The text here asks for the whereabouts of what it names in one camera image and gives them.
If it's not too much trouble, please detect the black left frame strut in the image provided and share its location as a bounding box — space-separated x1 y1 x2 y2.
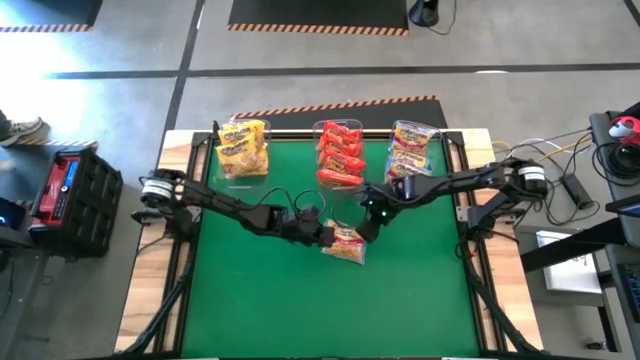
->
117 239 199 357

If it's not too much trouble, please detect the black frame strut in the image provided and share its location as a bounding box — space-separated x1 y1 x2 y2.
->
117 239 199 357
455 238 544 357

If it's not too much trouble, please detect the white yellow snack packet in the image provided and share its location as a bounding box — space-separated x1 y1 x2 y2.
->
321 218 367 265

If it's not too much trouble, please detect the person's foot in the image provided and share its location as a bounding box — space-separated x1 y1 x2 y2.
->
0 108 46 149

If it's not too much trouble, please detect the black right frame strut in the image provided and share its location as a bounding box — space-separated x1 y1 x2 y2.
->
455 238 544 357

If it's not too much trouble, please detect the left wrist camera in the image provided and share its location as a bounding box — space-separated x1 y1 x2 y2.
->
297 203 322 225

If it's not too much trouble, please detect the blue beef ramen pack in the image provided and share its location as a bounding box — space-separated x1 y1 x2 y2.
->
389 148 431 169

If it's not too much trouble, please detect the dark equipment with blue light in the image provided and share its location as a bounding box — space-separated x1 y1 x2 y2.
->
0 196 31 249

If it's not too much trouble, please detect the black desk leg beam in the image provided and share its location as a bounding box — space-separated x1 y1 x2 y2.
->
519 217 640 274

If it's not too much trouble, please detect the coiled black cable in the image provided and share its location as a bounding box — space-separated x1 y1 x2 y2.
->
592 141 640 180

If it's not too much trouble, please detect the black floor stand post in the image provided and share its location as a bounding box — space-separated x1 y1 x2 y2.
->
408 0 441 28

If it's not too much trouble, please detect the green table mat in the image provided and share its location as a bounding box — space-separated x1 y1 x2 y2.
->
180 135 482 359

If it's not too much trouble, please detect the black power strip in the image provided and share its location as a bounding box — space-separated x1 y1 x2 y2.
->
561 172 597 211

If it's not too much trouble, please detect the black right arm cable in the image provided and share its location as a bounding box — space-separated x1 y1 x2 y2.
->
329 192 370 230

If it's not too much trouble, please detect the black floor cable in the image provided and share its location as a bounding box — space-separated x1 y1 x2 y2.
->
427 0 458 37

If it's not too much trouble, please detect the black side desk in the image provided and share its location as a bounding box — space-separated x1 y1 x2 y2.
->
588 110 640 221

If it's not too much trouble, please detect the black table clamp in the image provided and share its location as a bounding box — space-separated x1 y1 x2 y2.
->
130 209 169 225

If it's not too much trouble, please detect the yellow cable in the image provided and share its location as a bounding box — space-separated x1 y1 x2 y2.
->
537 137 594 164

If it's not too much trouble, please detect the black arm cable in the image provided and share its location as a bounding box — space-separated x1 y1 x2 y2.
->
252 186 327 217
329 192 370 230

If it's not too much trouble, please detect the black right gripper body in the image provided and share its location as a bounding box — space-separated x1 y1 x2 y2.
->
372 196 407 229

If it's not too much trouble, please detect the clear plastic bin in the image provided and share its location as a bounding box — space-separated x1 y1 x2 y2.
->
213 118 274 197
380 120 442 194
310 119 366 200

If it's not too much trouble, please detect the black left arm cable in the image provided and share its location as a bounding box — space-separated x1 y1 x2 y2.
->
252 186 327 217

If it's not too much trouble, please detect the red and black tool crate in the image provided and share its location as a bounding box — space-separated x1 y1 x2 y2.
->
28 147 125 260

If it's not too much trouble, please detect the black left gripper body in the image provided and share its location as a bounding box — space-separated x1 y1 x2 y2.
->
277 209 327 247

